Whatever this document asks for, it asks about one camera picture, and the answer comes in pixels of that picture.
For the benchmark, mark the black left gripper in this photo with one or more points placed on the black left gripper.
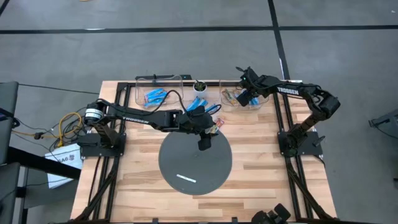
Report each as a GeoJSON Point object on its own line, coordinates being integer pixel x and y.
{"type": "Point", "coordinates": [200, 123]}

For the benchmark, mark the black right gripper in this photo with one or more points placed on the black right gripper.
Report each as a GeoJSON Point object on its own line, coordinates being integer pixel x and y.
{"type": "Point", "coordinates": [253, 84]}

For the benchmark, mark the white-backed granola bar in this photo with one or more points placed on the white-backed granola bar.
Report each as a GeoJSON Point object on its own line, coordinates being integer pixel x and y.
{"type": "Point", "coordinates": [255, 101]}

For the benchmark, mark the red orange granola bar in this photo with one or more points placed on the red orange granola bar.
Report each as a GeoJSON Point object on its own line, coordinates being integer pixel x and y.
{"type": "Point", "coordinates": [218, 124]}

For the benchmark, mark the orange green granola bar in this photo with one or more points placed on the orange green granola bar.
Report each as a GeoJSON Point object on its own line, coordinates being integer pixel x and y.
{"type": "Point", "coordinates": [237, 94]}
{"type": "Point", "coordinates": [229, 96]}

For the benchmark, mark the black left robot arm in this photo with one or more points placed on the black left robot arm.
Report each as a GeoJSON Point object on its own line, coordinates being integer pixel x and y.
{"type": "Point", "coordinates": [149, 118]}

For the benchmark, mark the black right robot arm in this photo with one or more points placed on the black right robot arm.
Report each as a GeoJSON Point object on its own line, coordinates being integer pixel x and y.
{"type": "Point", "coordinates": [295, 90]}

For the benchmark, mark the small clear plastic tray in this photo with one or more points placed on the small clear plastic tray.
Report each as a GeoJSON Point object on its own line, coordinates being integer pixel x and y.
{"type": "Point", "coordinates": [218, 115]}

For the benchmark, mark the clear plastic bin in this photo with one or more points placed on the clear plastic bin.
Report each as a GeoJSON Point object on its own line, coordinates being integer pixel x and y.
{"type": "Point", "coordinates": [224, 107]}
{"type": "Point", "coordinates": [140, 84]}

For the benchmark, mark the small plant in white pot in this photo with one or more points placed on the small plant in white pot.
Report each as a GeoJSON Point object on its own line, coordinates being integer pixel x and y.
{"type": "Point", "coordinates": [200, 88]}

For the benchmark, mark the round grey woven placemat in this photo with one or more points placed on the round grey woven placemat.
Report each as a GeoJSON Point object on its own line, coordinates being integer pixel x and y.
{"type": "Point", "coordinates": [186, 161]}

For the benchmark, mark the black bar device with light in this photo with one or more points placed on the black bar device with light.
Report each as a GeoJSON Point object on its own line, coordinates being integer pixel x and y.
{"type": "Point", "coordinates": [174, 76]}

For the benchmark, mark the white paper label strip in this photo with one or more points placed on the white paper label strip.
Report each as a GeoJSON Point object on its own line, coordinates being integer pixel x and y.
{"type": "Point", "coordinates": [186, 178]}

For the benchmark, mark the black table clamp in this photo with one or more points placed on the black table clamp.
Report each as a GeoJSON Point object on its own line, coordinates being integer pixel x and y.
{"type": "Point", "coordinates": [234, 221]}
{"type": "Point", "coordinates": [154, 221]}

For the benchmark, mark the grey stand leg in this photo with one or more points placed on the grey stand leg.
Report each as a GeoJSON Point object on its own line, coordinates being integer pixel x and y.
{"type": "Point", "coordinates": [385, 118]}

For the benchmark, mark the white paper sheet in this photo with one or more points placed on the white paper sheet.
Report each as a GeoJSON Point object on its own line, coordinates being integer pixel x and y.
{"type": "Point", "coordinates": [62, 155]}

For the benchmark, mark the black power plug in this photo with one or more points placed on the black power plug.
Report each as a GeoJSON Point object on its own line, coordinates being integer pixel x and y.
{"type": "Point", "coordinates": [38, 135]}

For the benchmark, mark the black desk beam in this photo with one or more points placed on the black desk beam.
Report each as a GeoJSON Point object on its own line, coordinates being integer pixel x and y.
{"type": "Point", "coordinates": [40, 161]}

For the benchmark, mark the black frame crossbar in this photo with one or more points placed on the black frame crossbar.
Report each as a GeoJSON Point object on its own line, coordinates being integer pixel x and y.
{"type": "Point", "coordinates": [214, 83]}

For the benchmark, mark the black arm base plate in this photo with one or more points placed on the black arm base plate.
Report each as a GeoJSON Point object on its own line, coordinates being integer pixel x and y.
{"type": "Point", "coordinates": [314, 151]}
{"type": "Point", "coordinates": [118, 152]}

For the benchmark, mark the black aluminium frame rails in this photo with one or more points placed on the black aluminium frame rails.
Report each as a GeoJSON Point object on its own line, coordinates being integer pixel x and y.
{"type": "Point", "coordinates": [293, 193]}
{"type": "Point", "coordinates": [107, 186]}

